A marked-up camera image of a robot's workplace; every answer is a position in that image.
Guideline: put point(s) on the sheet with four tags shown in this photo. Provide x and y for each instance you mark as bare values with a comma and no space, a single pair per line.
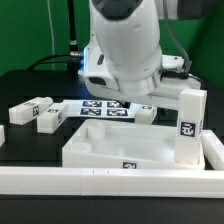
100,109

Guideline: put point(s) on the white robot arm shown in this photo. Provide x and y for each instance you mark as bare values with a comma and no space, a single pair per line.
124,61

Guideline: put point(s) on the white U-shaped obstacle fence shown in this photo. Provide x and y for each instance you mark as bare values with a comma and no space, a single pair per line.
111,182

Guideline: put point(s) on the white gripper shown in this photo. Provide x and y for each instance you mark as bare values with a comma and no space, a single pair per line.
166,95

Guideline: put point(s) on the white desk top panel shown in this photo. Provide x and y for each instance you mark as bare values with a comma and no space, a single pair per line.
123,145

